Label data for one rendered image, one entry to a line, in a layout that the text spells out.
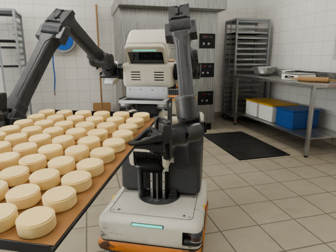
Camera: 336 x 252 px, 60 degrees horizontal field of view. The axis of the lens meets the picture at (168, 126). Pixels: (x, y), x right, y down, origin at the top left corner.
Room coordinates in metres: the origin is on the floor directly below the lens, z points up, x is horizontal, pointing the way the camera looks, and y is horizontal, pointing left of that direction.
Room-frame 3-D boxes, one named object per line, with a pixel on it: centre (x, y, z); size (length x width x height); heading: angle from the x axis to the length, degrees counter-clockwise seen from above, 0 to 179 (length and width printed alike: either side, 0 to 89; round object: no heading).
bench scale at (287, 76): (4.02, -1.78, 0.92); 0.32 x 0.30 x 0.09; 112
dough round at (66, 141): (0.66, 0.25, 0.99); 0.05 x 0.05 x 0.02
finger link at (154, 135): (0.69, 0.05, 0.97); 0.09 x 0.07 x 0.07; 124
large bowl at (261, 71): (4.83, -1.57, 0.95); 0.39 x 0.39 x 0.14
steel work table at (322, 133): (4.30, -1.74, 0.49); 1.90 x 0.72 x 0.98; 15
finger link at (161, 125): (0.69, 0.05, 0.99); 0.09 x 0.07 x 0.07; 124
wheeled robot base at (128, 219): (1.80, 0.06, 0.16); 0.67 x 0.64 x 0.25; 169
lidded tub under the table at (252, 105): (4.83, -1.59, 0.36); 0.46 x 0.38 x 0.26; 104
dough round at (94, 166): (0.52, 0.15, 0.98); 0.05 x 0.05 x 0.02
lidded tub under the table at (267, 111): (4.45, -1.70, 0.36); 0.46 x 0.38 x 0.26; 105
